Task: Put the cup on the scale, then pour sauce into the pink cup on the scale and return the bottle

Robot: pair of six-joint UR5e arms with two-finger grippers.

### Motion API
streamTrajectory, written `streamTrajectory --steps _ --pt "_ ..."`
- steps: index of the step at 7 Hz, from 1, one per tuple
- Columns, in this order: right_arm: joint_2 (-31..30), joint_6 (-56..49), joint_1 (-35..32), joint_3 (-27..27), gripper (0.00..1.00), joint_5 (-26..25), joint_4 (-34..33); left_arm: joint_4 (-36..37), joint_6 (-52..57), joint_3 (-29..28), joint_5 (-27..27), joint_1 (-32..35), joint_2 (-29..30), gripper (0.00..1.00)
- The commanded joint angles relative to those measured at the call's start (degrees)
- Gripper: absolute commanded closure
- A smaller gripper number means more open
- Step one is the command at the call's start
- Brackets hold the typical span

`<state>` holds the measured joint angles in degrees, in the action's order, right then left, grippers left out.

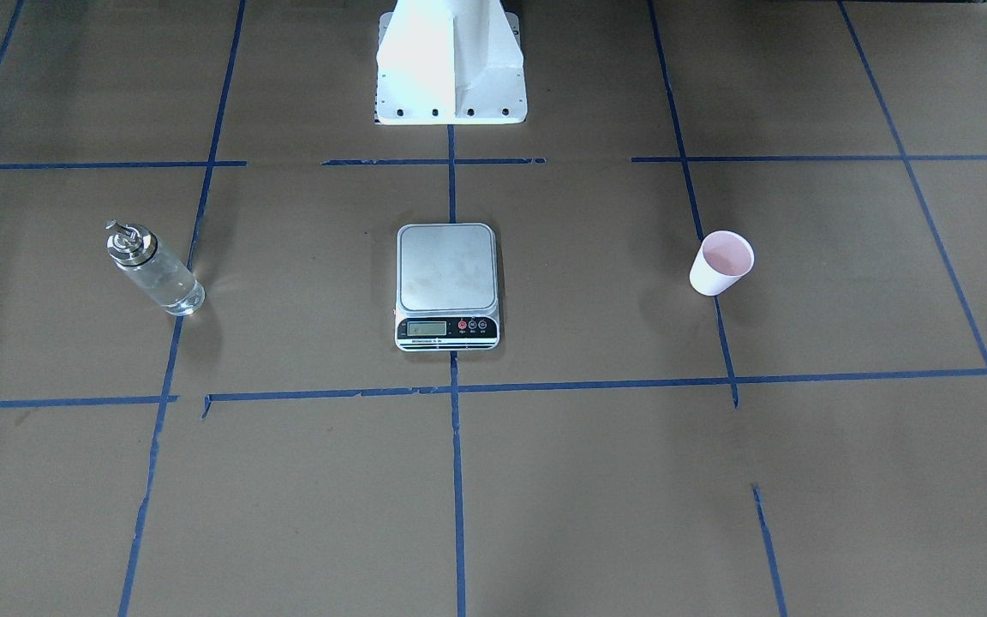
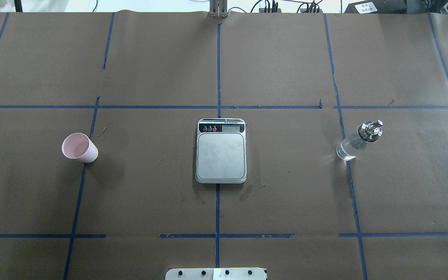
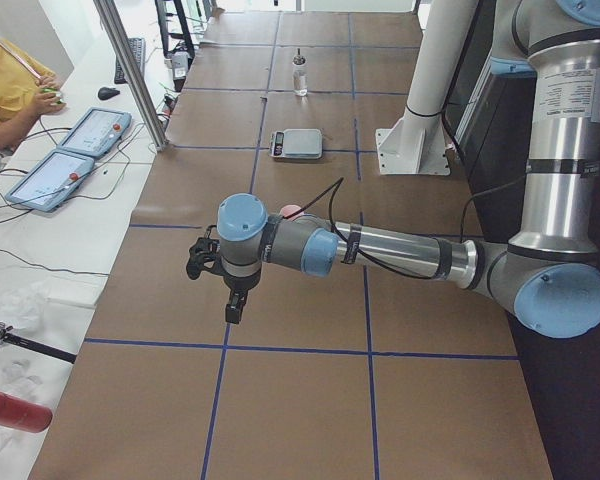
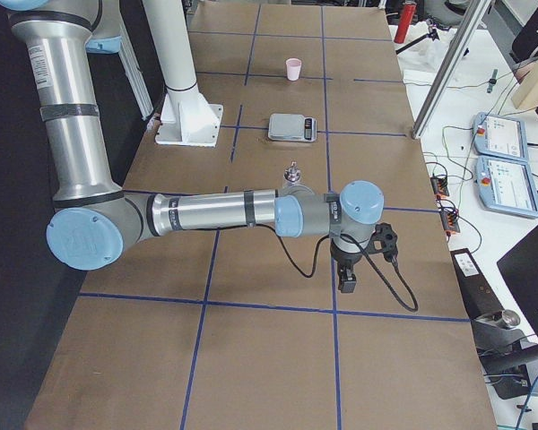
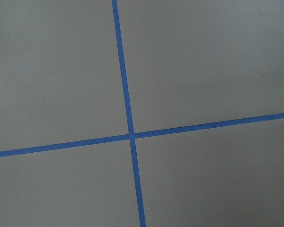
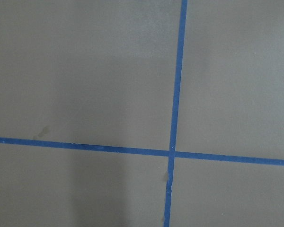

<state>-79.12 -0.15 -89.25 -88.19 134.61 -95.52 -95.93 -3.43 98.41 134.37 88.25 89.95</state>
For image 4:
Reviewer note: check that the lower orange terminal block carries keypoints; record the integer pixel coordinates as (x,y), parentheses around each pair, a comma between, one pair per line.
(449,219)

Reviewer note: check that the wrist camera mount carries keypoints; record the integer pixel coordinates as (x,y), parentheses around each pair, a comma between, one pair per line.
(384,241)

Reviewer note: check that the aluminium frame post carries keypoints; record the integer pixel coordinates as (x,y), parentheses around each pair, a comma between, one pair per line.
(455,53)

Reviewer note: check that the orange terminal block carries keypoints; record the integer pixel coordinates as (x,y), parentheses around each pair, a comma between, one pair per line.
(439,186)
(449,219)

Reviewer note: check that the silver digital kitchen scale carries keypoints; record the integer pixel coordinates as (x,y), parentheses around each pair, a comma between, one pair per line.
(292,128)

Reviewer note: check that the upper orange terminal block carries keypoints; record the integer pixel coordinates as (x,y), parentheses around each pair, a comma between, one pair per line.
(439,186)

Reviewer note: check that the lower teach pendant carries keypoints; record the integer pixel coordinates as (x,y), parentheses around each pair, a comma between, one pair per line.
(506,186)

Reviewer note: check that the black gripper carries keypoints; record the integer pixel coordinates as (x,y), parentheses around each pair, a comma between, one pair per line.
(344,260)

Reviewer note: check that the red fire extinguisher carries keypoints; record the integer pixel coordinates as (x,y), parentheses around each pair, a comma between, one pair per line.
(405,20)

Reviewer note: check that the black monitor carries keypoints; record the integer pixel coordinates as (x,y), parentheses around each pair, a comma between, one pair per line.
(519,269)

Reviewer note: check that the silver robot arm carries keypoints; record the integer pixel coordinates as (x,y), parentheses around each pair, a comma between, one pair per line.
(96,221)

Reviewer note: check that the silver metal knob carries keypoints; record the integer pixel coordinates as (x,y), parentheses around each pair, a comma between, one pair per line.
(508,319)

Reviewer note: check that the clear glass sauce bottle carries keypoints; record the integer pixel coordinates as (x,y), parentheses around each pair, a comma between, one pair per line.
(292,175)

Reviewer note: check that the teach pendant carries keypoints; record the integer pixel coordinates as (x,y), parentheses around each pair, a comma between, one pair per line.
(506,186)
(500,136)

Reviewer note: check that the upper teach pendant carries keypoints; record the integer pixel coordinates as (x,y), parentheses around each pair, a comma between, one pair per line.
(500,136)

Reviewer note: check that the black box with label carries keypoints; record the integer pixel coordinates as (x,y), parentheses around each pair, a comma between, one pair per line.
(478,296)

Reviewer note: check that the pink plastic cup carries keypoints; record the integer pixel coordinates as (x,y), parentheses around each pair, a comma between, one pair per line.
(293,69)

